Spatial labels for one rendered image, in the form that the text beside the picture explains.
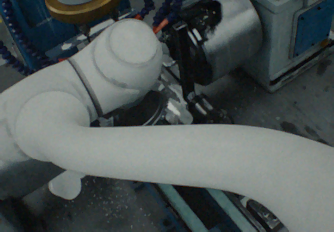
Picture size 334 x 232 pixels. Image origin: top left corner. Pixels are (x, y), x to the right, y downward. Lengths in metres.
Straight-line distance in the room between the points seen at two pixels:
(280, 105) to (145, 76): 0.80
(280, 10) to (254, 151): 0.81
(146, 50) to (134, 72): 0.03
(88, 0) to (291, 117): 0.73
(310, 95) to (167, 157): 1.02
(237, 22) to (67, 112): 0.66
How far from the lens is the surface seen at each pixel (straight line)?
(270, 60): 1.24
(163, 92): 1.04
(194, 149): 0.36
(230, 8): 1.09
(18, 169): 0.96
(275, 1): 1.10
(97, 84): 0.57
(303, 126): 1.27
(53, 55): 1.08
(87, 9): 0.86
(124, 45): 0.54
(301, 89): 1.36
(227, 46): 1.07
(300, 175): 0.29
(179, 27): 0.89
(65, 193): 1.22
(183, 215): 0.99
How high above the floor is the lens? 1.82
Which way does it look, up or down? 51 degrees down
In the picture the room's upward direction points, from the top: 12 degrees counter-clockwise
